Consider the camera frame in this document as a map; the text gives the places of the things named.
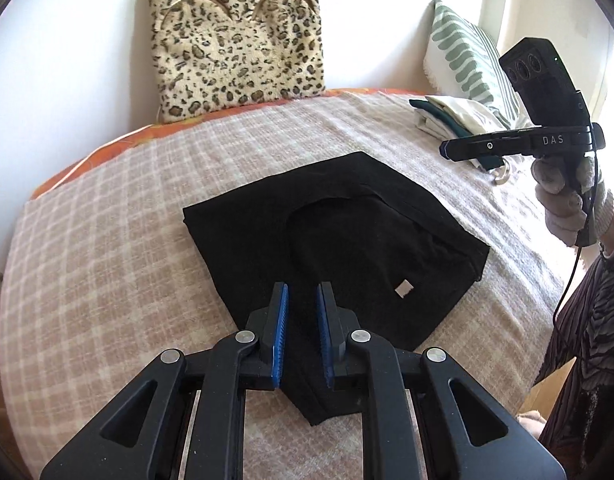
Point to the cream folded cloth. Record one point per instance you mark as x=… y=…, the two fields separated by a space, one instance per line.
x=467 y=110

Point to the white green leaf pillow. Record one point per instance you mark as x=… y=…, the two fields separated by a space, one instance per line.
x=462 y=50

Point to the leopard print cushion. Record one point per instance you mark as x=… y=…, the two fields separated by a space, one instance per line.
x=237 y=45

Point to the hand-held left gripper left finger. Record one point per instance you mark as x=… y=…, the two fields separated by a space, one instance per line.
x=282 y=325

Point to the black garment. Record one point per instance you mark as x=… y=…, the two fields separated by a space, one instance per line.
x=347 y=240

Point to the white folded cloth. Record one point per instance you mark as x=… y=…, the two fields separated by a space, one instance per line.
x=429 y=127

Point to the beige checked blanket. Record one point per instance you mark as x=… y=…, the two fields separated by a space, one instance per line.
x=112 y=260

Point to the pile of folded clothes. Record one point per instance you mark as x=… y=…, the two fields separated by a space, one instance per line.
x=439 y=110

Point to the person's right hand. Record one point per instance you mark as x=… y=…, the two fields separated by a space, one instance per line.
x=557 y=220

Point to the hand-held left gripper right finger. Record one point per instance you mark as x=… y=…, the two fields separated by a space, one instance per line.
x=323 y=330

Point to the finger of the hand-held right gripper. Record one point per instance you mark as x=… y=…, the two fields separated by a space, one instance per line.
x=467 y=149

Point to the person's striped pants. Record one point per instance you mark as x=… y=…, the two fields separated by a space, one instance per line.
x=597 y=335

